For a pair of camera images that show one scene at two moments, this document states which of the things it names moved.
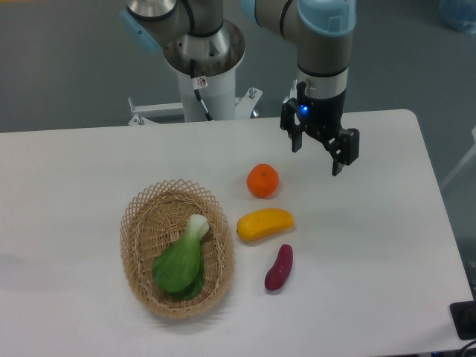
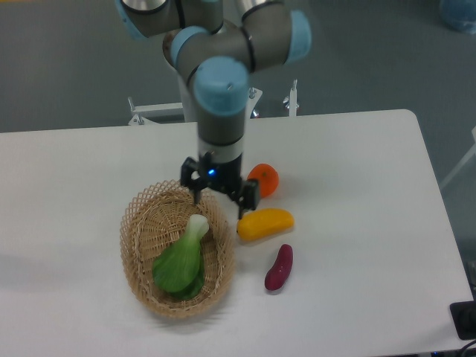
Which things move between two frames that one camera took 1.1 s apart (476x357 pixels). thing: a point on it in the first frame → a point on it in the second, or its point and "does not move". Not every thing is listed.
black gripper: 321,118 → 222,177
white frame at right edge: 467,160 does not move
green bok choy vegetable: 179,270 does not move
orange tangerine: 262,181 does not move
